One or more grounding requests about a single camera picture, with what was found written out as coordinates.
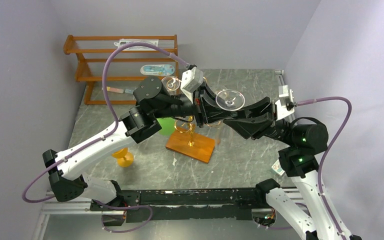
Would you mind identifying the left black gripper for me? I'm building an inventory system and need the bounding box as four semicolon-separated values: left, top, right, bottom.
156;85;240;132

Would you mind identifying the blue eraser stick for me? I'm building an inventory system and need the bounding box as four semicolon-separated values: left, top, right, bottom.
124;89;134;94

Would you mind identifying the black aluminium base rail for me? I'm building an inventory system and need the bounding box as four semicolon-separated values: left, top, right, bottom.
39;187;312;224

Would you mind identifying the green plastic wine glass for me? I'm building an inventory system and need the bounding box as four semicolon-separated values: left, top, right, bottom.
157;118;176;136

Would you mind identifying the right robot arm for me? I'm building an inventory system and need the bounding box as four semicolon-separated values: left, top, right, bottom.
224;99;359;240

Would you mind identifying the blue packaged item lower shelf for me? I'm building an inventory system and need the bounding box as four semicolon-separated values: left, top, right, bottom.
140;64;176;76

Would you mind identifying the clear wine glass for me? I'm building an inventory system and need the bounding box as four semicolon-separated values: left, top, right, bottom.
161;75;181;96
215;89;247;147
211;84;228;99

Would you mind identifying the orange plastic wine glass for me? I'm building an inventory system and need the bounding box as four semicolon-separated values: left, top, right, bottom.
111;148;134;168

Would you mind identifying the small white teal box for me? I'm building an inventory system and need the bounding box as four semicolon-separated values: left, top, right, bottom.
270;160;285;176

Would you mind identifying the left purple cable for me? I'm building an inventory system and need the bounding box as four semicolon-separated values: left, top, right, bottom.
21;41;193;204

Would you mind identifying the packaged item top shelf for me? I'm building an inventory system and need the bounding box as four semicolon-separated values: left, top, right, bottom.
113;38;160;52

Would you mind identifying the gold wire wine glass rack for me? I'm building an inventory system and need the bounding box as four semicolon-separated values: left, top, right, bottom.
165;116;219;164

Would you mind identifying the wooden two-tier shelf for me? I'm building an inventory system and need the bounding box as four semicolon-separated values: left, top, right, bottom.
63;35;180;105

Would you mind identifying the yellow pink eraser stick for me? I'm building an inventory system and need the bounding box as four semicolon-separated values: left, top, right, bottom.
106;86;125;94

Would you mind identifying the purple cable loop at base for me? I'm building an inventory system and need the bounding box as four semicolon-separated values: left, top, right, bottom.
92;200;154;234

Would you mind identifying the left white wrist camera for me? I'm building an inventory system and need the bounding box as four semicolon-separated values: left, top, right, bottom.
180;66;204;103

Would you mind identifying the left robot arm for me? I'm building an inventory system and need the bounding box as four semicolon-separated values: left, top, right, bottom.
43;76;245;210

